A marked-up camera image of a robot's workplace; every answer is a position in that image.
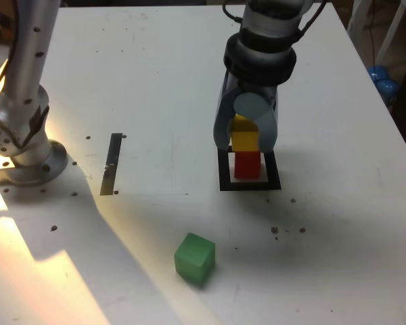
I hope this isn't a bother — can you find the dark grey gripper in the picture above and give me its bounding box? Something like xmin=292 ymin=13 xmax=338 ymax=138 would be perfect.
xmin=213 ymin=72 xmax=280 ymax=155

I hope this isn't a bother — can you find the yellow cube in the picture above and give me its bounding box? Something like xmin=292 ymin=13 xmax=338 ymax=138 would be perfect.
xmin=230 ymin=114 xmax=260 ymax=152

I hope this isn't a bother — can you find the red cube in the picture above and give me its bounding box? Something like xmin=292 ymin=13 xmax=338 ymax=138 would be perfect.
xmin=233 ymin=150 xmax=261 ymax=179

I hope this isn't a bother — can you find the green cube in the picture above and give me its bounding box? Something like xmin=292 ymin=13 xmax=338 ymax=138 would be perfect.
xmin=173 ymin=232 xmax=217 ymax=285

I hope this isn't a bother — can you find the black tape square outline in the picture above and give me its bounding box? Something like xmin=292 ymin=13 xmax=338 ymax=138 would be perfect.
xmin=217 ymin=144 xmax=282 ymax=192

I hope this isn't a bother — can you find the black tape strip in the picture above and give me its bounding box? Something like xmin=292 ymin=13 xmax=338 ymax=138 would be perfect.
xmin=99 ymin=133 xmax=123 ymax=196

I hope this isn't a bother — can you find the blue round object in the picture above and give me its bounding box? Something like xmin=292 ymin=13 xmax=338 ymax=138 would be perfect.
xmin=367 ymin=64 xmax=400 ymax=100

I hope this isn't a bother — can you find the thin black hanging cable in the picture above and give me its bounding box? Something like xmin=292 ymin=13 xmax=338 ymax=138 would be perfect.
xmin=369 ymin=13 xmax=377 ymax=67

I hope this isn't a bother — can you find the white metal frame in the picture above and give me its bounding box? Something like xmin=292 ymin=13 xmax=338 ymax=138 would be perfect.
xmin=346 ymin=0 xmax=406 ymax=65

